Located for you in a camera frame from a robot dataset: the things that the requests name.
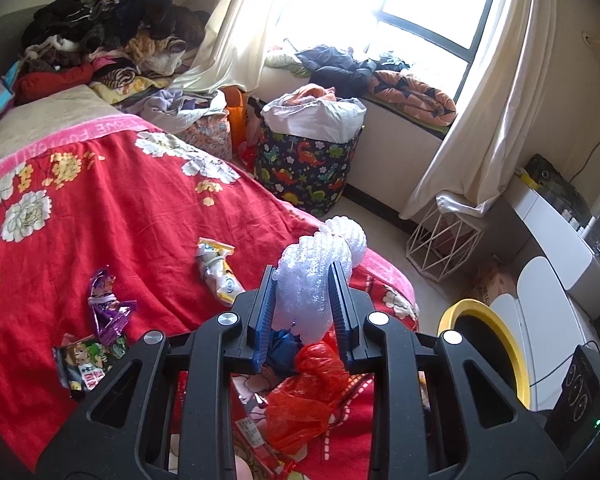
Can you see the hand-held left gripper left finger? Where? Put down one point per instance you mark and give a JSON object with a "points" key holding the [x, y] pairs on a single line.
{"points": [[262, 320]]}

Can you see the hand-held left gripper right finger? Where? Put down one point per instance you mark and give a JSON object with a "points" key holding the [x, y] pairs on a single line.
{"points": [[341, 310]]}

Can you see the white foam wrap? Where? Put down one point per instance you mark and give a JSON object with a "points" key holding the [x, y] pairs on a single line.
{"points": [[310, 270]]}

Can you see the yellow rimmed trash bin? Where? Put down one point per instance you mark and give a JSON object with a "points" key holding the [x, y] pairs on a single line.
{"points": [[480, 345]]}

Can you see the red snack packet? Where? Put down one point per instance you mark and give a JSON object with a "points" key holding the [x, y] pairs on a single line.
{"points": [[250, 435]]}

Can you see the purple snack wrapper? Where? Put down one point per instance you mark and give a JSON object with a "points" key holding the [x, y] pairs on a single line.
{"points": [[107, 305]]}

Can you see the blue plastic bag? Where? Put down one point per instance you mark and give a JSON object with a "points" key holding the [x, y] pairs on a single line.
{"points": [[285, 352]]}

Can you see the yellow white snack wrapper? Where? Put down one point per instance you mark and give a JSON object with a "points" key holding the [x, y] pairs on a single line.
{"points": [[215, 270]]}

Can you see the white chair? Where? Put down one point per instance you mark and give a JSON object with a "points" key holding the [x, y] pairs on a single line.
{"points": [[545, 320]]}

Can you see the red plastic bag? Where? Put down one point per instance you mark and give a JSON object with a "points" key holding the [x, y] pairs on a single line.
{"points": [[305, 395]]}

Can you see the cardboard box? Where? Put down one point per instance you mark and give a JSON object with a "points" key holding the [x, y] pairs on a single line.
{"points": [[495, 280]]}

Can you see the dinosaur print basket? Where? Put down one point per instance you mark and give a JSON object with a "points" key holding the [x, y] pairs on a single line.
{"points": [[305, 165]]}

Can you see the white desk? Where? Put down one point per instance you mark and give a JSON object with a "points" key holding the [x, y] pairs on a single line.
{"points": [[555, 230]]}

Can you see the red floral blanket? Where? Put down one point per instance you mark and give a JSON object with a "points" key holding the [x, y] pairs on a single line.
{"points": [[130, 210]]}

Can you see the green snack packet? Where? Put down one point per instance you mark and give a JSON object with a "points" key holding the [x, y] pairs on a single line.
{"points": [[85, 365]]}

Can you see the white plastic bag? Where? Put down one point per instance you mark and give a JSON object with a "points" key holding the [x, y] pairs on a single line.
{"points": [[315, 117]]}

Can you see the floral gift bag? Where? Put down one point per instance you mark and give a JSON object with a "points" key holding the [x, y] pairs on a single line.
{"points": [[210, 132]]}

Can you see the black device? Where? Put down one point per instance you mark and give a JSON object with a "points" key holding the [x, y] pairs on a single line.
{"points": [[555, 185]]}

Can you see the orange patterned blanket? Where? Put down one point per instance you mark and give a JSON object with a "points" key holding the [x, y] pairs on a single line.
{"points": [[415, 97]]}

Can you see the lavender cloth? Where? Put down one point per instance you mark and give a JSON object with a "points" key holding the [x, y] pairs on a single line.
{"points": [[165, 102]]}

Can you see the dark jacket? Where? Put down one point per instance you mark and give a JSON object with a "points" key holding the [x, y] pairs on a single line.
{"points": [[340, 67]]}

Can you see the beige pink blanket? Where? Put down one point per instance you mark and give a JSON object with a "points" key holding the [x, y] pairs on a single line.
{"points": [[45, 115]]}

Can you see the window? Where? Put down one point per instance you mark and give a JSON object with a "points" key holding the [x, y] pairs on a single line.
{"points": [[430, 0]]}

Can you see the pile of clothes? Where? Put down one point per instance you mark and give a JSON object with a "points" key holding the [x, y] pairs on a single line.
{"points": [[130, 15]]}

